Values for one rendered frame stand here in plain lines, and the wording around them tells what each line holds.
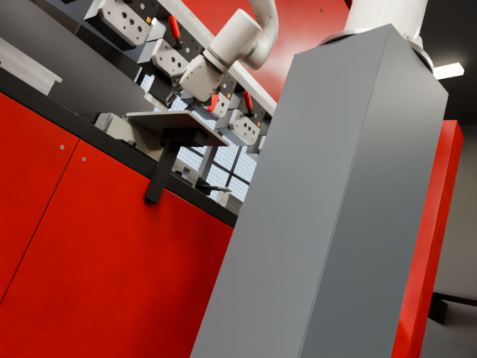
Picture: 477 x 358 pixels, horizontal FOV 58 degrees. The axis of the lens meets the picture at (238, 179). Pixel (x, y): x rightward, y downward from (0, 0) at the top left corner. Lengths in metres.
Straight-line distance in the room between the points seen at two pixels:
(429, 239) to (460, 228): 2.21
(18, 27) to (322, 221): 1.43
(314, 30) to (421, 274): 1.72
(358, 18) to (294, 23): 1.21
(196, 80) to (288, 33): 0.75
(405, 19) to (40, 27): 1.35
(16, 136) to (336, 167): 0.69
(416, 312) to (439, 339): 2.07
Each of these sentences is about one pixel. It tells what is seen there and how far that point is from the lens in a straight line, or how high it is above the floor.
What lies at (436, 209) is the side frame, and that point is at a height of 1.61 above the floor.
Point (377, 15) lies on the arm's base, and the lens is 0.74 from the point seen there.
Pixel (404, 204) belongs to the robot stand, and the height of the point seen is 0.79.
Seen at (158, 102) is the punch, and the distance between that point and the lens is 1.40.
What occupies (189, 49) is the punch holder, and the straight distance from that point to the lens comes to 1.46.
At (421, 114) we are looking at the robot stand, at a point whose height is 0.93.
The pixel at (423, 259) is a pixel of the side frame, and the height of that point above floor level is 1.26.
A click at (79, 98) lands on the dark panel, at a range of 1.83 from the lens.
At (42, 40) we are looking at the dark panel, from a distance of 1.79.
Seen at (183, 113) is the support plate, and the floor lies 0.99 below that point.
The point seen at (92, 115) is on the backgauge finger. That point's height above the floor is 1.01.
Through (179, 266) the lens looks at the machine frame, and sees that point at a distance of 1.31.
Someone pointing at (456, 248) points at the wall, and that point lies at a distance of 5.23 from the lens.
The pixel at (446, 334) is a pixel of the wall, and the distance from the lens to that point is 5.05.
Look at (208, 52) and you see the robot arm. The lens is 1.22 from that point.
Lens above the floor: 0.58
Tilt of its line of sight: 16 degrees up
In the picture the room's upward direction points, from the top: 20 degrees clockwise
